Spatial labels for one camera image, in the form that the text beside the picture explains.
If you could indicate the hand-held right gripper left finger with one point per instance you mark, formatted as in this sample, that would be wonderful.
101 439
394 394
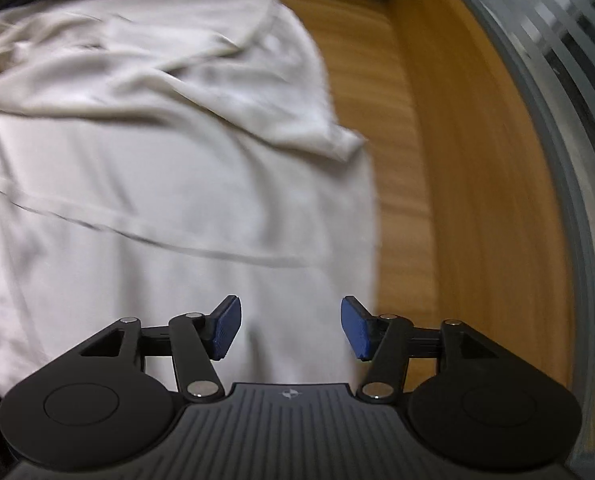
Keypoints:
226 328

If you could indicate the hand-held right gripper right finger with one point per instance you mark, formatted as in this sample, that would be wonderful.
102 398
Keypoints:
356 328

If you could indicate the white satin shirt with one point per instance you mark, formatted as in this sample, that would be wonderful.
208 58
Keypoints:
152 185

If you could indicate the frosted striped glass partition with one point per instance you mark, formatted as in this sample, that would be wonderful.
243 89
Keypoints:
577 60

